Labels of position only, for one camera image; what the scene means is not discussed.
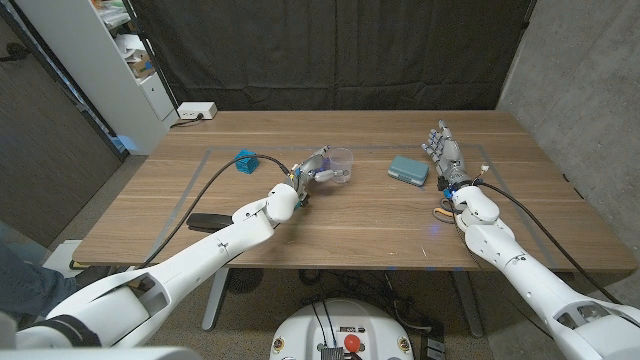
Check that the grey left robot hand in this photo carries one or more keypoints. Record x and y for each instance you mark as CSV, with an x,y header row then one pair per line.
x,y
310,167

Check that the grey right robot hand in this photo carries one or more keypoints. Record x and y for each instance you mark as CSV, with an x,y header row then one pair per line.
x,y
452,157

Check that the clear plastic measuring cup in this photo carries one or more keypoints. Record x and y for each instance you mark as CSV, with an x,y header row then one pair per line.
x,y
344,160

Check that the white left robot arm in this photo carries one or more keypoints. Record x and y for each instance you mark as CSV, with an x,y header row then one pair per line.
x,y
215,245

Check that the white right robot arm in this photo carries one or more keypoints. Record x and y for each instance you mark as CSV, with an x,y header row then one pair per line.
x,y
510,255

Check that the teal soap box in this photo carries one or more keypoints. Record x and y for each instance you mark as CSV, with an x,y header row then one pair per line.
x,y
407,170

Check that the blue block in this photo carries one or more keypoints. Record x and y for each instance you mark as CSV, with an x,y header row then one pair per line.
x,y
247,162

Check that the black stapler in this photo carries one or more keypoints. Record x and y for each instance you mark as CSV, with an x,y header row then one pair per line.
x,y
207,221

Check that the black box on floor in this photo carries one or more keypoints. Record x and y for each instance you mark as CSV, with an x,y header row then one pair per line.
x,y
434,345

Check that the cardboard box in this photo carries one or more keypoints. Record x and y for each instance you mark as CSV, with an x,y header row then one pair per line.
x,y
141,65

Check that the black curtain backdrop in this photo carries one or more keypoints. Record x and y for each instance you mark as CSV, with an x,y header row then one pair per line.
x,y
335,50

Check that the white power strip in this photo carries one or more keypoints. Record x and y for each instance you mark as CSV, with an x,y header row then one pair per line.
x,y
196,110

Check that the round black floor fan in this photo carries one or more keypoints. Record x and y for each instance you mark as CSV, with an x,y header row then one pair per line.
x,y
244,280

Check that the grey table leg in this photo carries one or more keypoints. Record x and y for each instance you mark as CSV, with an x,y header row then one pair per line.
x,y
214,300
469,305

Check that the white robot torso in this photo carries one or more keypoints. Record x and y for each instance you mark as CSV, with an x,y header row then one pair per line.
x,y
340,320

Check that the red emergency stop button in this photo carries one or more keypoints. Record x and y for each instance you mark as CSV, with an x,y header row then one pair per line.
x,y
352,343

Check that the white shelf cabinet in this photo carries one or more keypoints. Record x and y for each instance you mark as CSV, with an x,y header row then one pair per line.
x,y
100,70

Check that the dark shoe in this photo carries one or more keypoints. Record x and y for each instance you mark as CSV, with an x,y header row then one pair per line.
x,y
92,275

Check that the person leg in jeans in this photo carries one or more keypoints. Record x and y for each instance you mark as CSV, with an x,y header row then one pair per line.
x,y
30,290

